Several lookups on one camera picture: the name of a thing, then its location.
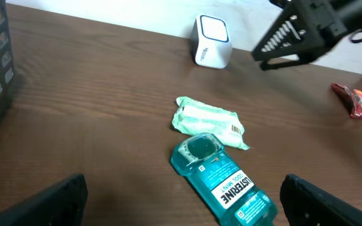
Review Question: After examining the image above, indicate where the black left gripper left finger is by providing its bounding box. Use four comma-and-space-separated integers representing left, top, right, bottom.
0, 173, 88, 226

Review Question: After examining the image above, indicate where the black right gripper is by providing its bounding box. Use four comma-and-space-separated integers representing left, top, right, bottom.
252, 0, 362, 71

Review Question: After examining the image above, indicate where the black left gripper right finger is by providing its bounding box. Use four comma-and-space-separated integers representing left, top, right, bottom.
280, 174, 362, 226

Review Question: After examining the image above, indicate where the red brown snack bar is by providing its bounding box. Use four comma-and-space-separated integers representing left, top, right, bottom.
331, 83, 362, 119

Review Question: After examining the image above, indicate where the white wet wipes pack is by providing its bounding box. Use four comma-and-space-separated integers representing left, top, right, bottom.
172, 96, 250, 150

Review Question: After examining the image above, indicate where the blue mouthwash bottle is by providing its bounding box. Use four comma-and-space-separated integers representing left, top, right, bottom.
170, 133, 278, 226

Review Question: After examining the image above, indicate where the white barcode scanner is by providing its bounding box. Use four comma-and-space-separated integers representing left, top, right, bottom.
190, 14, 233, 69

